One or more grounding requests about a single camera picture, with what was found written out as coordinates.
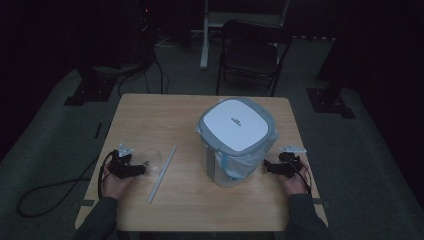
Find black floor base plate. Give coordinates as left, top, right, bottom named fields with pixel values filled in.
left=63, top=65, right=118, bottom=107
left=305, top=86, right=356, bottom=120

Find black cables by stand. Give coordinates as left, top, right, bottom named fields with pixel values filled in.
left=117, top=49, right=170, bottom=98

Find white straw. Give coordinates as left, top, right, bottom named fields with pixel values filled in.
left=147, top=144, right=178, bottom=204

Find black folding chair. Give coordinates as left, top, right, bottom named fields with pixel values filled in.
left=215, top=18, right=295, bottom=98

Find black cable on floor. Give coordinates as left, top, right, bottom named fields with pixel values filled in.
left=15, top=155, right=101, bottom=220

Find dark equipment stand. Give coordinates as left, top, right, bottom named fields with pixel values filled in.
left=77, top=0, right=158, bottom=78

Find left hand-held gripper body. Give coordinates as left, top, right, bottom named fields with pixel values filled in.
left=108, top=143, right=138, bottom=180

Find clear plastic cup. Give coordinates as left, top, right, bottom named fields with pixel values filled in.
left=141, top=148, right=164, bottom=177

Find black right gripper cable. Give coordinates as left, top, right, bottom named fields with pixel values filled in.
left=290, top=159, right=313, bottom=196

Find white metal stand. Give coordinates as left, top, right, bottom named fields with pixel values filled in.
left=199, top=0, right=292, bottom=70

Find person's left hand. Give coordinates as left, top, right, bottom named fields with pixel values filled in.
left=100, top=163, right=134, bottom=202

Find person's right hand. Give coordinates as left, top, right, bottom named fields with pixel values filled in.
left=278, top=158, right=312, bottom=196

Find white and grey trash bin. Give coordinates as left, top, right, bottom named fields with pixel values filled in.
left=194, top=96, right=281, bottom=189

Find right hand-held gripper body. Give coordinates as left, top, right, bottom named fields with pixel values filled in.
left=273, top=144, right=308, bottom=179

